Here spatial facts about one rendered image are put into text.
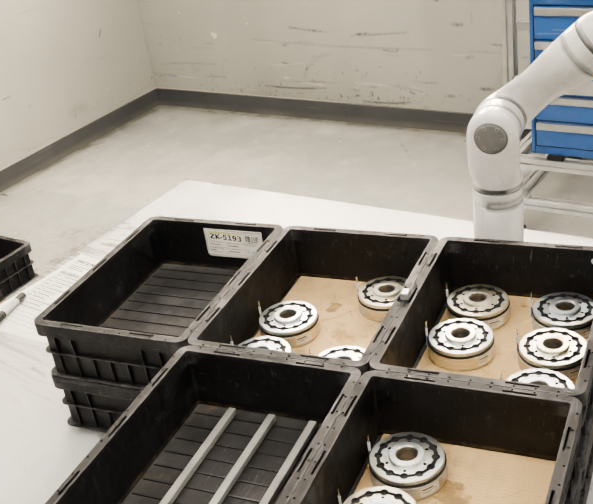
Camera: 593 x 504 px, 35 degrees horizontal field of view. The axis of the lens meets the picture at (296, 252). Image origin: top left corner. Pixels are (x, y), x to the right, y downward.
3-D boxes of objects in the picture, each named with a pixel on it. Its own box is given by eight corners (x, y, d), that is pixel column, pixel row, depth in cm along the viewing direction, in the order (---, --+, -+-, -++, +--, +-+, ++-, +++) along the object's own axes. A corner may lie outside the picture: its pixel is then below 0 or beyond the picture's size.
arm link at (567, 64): (618, 50, 156) (611, 72, 149) (503, 144, 174) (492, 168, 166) (580, 11, 155) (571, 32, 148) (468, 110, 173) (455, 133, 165)
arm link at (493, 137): (516, 116, 158) (517, 204, 167) (527, 93, 165) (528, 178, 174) (462, 114, 161) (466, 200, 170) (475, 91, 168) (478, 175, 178)
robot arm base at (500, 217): (485, 243, 186) (483, 168, 177) (530, 252, 182) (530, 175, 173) (467, 268, 180) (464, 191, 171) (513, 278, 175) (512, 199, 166)
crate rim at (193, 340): (287, 235, 177) (286, 224, 176) (442, 247, 165) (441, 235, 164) (185, 356, 146) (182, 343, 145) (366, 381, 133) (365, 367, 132)
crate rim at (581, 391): (442, 247, 165) (441, 235, 164) (621, 260, 153) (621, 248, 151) (367, 381, 133) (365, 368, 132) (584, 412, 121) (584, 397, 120)
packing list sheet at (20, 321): (76, 253, 230) (75, 252, 230) (146, 269, 218) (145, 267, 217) (-29, 323, 207) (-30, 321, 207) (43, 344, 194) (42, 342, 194)
